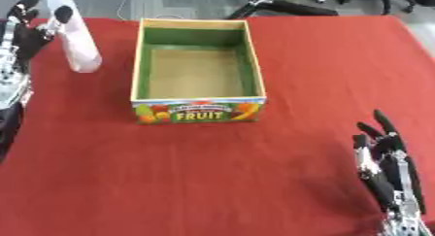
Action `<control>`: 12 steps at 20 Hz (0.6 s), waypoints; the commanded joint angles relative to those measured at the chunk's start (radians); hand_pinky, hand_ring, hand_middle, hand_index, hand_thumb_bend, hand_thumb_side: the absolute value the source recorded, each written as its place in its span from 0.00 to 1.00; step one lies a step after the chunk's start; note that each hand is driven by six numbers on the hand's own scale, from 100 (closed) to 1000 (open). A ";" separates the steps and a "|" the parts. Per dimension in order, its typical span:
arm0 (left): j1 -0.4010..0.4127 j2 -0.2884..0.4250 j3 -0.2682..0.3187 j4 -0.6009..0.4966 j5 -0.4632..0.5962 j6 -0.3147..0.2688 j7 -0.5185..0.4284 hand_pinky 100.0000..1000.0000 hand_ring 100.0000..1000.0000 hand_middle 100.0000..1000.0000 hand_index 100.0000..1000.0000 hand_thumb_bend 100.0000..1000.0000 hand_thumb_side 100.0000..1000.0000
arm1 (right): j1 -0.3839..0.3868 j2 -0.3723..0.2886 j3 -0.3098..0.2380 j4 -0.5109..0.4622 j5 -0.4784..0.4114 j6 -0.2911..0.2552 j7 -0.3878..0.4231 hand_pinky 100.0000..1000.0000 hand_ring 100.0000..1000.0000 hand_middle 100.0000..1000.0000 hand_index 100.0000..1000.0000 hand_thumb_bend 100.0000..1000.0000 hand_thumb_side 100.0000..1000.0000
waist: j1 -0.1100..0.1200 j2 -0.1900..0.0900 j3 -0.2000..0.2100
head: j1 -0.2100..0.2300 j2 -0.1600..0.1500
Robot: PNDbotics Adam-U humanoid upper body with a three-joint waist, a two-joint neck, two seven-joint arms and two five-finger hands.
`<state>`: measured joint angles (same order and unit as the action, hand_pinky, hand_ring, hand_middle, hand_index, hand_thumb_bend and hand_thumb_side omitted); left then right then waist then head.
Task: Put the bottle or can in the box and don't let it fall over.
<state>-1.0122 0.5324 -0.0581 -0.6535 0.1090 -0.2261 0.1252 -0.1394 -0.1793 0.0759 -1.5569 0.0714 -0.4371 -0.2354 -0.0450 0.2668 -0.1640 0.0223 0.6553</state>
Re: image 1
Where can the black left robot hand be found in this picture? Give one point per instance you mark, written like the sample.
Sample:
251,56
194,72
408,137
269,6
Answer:
27,39

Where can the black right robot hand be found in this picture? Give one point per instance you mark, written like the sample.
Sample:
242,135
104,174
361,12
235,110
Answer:
388,168

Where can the white plastic bottle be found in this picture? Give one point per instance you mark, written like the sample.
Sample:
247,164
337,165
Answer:
76,39

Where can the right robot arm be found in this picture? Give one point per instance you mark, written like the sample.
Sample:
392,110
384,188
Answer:
405,220

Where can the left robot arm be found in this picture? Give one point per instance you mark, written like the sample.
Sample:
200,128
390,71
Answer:
10,84

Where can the cardboard box with green inside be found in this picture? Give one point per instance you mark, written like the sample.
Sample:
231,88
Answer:
196,73

